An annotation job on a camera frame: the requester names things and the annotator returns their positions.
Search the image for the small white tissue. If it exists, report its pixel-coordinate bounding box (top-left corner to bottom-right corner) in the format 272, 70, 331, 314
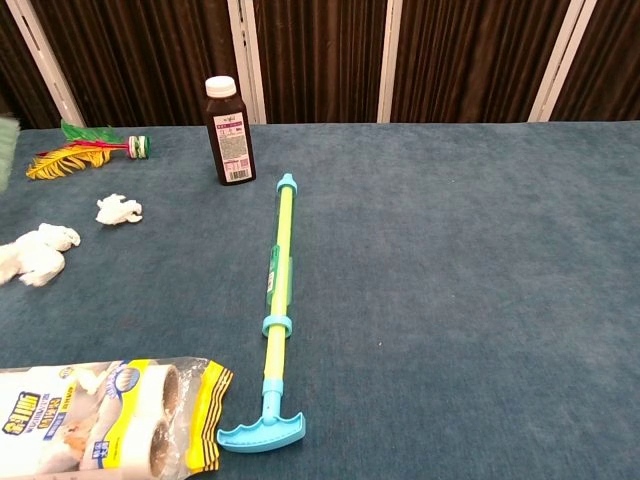
95, 193, 144, 227

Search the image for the green plastic hand brush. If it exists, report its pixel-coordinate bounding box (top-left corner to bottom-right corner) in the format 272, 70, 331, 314
0, 114, 22, 194

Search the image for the yellow-green blue toy water pump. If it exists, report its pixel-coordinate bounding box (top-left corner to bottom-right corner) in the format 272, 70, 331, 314
216, 172, 308, 454

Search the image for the dark juice bottle white cap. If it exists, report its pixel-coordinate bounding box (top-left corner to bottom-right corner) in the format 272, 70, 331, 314
204, 76, 258, 187

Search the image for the teal velvet tablecloth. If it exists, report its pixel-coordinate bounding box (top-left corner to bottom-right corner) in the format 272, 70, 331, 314
0, 119, 640, 480

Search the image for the brown pleated curtain panel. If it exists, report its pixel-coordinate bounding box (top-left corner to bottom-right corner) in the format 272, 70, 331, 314
28, 0, 240, 129
548, 0, 640, 122
390, 0, 572, 124
252, 0, 389, 125
0, 2, 62, 132

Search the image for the clear lint roller refill bag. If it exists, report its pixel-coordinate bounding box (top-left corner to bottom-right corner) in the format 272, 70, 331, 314
0, 355, 235, 480

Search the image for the white lint roller refill roll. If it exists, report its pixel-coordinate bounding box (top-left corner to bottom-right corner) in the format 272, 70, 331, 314
74, 418, 177, 475
0, 360, 182, 431

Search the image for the colourful feather shuttlecock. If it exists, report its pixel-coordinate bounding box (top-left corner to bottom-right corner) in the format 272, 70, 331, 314
25, 118, 152, 182

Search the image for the white metal frame post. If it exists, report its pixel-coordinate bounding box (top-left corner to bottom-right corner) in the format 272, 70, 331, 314
4, 0, 87, 129
226, 0, 267, 126
376, 0, 404, 124
527, 0, 599, 123

